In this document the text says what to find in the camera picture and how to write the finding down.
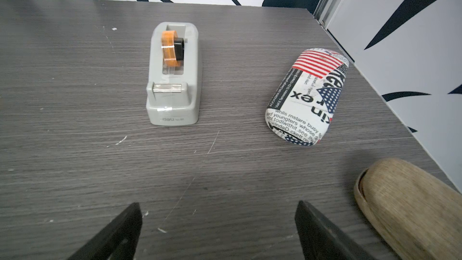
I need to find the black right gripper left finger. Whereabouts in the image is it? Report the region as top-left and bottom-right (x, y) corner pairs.
(69, 202), (143, 260)

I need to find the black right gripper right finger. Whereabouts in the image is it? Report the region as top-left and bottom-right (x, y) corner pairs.
(295, 201), (374, 260)

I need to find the tan woven glasses case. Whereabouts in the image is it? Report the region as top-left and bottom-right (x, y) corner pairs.
(354, 158), (462, 260)

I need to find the grey tape dispenser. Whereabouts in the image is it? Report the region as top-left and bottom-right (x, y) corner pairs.
(146, 22), (203, 126)

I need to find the orange tape roll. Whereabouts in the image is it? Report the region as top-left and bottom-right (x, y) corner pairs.
(161, 30), (185, 67)

